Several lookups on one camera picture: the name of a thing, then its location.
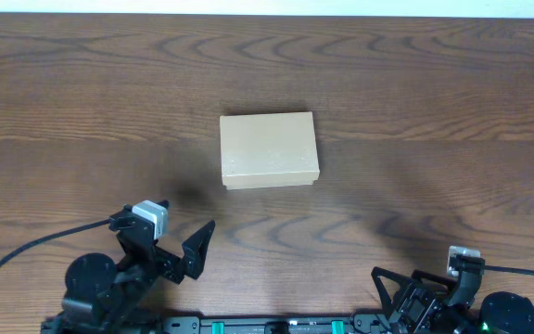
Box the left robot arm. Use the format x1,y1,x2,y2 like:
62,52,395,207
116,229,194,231
40,200,216,333

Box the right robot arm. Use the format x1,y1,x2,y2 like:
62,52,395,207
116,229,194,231
371,253,534,334

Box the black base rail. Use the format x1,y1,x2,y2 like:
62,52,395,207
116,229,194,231
39,313,504,334

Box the cardboard box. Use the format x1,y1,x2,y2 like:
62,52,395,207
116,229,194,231
220,111,320,190

